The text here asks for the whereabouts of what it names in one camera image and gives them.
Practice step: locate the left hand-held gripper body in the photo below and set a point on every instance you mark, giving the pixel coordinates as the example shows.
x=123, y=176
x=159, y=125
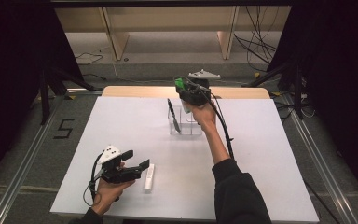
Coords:
x=121, y=174

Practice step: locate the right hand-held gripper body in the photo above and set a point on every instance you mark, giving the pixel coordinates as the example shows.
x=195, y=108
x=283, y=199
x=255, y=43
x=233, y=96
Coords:
x=197, y=95

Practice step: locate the green highlighter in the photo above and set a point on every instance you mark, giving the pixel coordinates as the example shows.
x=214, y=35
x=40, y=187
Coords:
x=179, y=83

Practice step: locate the black pen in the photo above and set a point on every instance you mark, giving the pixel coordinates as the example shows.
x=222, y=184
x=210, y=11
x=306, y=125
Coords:
x=173, y=115

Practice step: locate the clear plastic organizer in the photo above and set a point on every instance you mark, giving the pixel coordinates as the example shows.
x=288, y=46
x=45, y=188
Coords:
x=189, y=126

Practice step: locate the person's right hand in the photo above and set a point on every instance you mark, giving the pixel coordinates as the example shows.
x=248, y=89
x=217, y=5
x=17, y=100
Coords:
x=205, y=115

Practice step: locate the person's left hand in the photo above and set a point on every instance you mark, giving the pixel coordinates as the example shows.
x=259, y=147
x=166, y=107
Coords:
x=107, y=194

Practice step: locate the white tube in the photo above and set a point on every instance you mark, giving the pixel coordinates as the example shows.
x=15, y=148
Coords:
x=149, y=177

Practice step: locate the white table mat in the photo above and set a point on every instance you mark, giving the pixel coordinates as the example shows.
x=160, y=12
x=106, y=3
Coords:
x=180, y=161

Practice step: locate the wooden desk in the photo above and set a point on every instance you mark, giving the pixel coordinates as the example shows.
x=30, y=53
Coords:
x=174, y=17

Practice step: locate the black tripod stand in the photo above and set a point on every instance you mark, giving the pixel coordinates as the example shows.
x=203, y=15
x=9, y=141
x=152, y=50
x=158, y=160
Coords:
x=297, y=93
x=45, y=99

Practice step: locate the black curtain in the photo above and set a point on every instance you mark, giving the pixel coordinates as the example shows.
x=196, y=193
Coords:
x=15, y=77
x=341, y=77

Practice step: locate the metal floor rail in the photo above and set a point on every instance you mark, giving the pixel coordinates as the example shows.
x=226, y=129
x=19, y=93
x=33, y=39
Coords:
x=21, y=174
x=320, y=168

